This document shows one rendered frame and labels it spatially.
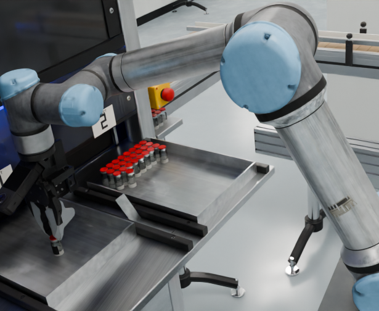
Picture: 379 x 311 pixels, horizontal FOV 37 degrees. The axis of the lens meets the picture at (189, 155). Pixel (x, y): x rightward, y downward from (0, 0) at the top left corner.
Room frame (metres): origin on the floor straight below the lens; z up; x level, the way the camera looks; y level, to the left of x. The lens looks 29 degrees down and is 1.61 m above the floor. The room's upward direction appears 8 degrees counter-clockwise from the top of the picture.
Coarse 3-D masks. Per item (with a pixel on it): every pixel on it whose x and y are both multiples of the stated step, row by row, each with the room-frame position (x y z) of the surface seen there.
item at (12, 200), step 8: (16, 168) 0.98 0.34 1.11; (24, 168) 0.97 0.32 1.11; (32, 168) 0.96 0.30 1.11; (40, 168) 0.97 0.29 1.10; (16, 176) 0.96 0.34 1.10; (24, 176) 0.95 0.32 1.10; (32, 176) 0.95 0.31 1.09; (8, 184) 0.95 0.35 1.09; (16, 184) 0.94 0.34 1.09; (24, 184) 0.94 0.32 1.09; (32, 184) 0.95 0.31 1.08; (0, 192) 0.93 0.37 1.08; (8, 192) 0.93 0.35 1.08; (16, 192) 0.92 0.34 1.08; (24, 192) 0.94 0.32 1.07; (0, 200) 0.92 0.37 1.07; (8, 200) 0.91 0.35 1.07; (16, 200) 0.92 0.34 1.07; (0, 208) 0.90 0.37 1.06; (8, 208) 0.90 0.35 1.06; (16, 208) 0.92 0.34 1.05
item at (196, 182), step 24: (168, 144) 1.38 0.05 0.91; (168, 168) 1.29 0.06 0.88; (192, 168) 1.27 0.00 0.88; (216, 168) 1.25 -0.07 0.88; (240, 168) 1.23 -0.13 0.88; (120, 192) 1.15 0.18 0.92; (144, 192) 1.19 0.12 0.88; (168, 192) 1.17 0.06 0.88; (192, 192) 1.16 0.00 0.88; (216, 192) 1.14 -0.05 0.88; (192, 216) 1.01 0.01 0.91
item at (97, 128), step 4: (108, 108) 1.36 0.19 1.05; (112, 108) 1.37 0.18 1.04; (104, 112) 1.35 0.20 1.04; (108, 112) 1.36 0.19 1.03; (112, 112) 1.37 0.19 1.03; (108, 116) 1.36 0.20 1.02; (112, 116) 1.37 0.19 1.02; (100, 120) 1.33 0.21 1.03; (108, 120) 1.35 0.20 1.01; (112, 120) 1.36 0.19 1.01; (96, 124) 1.32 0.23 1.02; (100, 124) 1.33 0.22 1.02; (104, 124) 1.34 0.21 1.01; (108, 124) 1.35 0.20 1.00; (112, 124) 1.36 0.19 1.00; (92, 128) 1.31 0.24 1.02; (96, 128) 1.32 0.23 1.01; (100, 128) 1.33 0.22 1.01; (104, 128) 1.34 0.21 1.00; (108, 128) 1.35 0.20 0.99; (96, 132) 1.31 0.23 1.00; (100, 132) 1.32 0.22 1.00; (96, 136) 1.31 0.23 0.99
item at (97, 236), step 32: (0, 224) 1.13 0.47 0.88; (32, 224) 1.11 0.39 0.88; (96, 224) 1.07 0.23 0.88; (128, 224) 1.02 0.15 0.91; (0, 256) 1.00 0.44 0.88; (32, 256) 0.99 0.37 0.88; (64, 256) 0.97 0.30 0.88; (96, 256) 0.92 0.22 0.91; (32, 288) 0.88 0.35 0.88; (64, 288) 0.84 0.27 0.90
